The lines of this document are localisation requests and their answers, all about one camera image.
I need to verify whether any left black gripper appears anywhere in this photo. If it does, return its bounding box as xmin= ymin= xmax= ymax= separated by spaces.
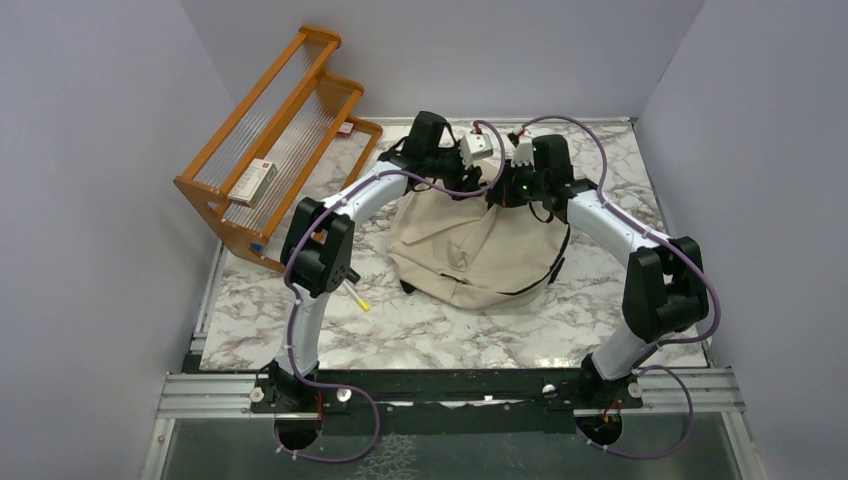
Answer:
xmin=423 ymin=140 xmax=482 ymax=199

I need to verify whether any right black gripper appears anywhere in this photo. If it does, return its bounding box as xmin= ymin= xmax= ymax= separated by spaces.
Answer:
xmin=485 ymin=158 xmax=546 ymax=209

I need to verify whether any beige canvas backpack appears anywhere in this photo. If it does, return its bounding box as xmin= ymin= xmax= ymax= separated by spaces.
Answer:
xmin=387 ymin=189 xmax=571 ymax=310

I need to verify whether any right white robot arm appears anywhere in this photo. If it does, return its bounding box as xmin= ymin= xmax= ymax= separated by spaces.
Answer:
xmin=486 ymin=134 xmax=709 ymax=407

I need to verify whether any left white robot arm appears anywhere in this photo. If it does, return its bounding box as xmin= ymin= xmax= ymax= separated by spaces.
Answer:
xmin=264 ymin=111 xmax=494 ymax=411

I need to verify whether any small red white card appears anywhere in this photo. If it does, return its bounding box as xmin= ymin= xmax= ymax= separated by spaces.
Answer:
xmin=336 ymin=121 xmax=354 ymax=137

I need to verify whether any orange wooden shelf rack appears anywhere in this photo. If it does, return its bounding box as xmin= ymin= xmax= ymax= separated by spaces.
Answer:
xmin=174 ymin=25 xmax=383 ymax=272

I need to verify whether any green black highlighter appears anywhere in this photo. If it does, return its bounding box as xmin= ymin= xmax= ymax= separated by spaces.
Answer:
xmin=347 ymin=268 xmax=361 ymax=284

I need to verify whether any white yellow marker pen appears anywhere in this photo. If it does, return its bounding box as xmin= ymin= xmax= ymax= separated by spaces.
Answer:
xmin=343 ymin=280 xmax=370 ymax=312

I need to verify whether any white red small box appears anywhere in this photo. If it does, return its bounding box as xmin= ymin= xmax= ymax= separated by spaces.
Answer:
xmin=227 ymin=158 xmax=277 ymax=208

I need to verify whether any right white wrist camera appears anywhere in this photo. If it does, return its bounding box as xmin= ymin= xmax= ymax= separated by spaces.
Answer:
xmin=508 ymin=125 xmax=534 ymax=168

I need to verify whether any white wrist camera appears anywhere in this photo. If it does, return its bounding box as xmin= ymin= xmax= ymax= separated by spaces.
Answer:
xmin=508 ymin=125 xmax=534 ymax=168
xmin=459 ymin=131 xmax=494 ymax=169

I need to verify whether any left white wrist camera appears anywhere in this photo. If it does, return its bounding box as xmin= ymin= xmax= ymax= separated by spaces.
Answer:
xmin=459 ymin=131 xmax=494 ymax=169

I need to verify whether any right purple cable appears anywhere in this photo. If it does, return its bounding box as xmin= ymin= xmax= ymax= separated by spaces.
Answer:
xmin=508 ymin=115 xmax=723 ymax=462

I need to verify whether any purple cable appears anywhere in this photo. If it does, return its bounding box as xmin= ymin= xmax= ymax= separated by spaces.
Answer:
xmin=272 ymin=119 xmax=508 ymax=465
xmin=508 ymin=115 xmax=723 ymax=462

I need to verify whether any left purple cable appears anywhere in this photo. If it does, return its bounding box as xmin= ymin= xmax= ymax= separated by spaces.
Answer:
xmin=272 ymin=119 xmax=508 ymax=465

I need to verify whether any black metal base frame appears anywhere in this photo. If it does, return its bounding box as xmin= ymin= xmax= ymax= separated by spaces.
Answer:
xmin=155 ymin=351 xmax=747 ymax=439

